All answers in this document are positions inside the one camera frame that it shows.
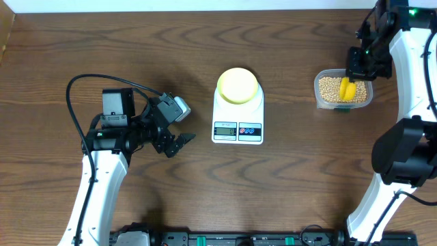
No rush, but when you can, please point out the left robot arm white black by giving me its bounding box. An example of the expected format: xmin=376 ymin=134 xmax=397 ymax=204
xmin=59 ymin=88 xmax=195 ymax=245

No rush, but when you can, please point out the white digital kitchen scale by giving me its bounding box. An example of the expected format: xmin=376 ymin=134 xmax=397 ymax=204
xmin=211 ymin=83 xmax=264 ymax=145

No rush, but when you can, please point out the yellow plastic bowl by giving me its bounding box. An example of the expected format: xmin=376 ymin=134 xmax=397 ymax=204
xmin=216 ymin=68 xmax=259 ymax=105

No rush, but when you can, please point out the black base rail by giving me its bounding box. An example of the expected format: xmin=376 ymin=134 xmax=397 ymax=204
xmin=109 ymin=221 xmax=419 ymax=246

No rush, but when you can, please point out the yellow plastic scoop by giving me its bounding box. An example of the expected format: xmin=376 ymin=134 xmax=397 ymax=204
xmin=339 ymin=77 xmax=357 ymax=101

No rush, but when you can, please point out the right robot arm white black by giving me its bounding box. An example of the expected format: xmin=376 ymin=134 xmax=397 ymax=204
xmin=335 ymin=0 xmax=436 ymax=245

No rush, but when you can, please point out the clear container of soybeans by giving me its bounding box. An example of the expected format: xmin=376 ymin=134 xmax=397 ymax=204
xmin=314 ymin=69 xmax=373 ymax=109

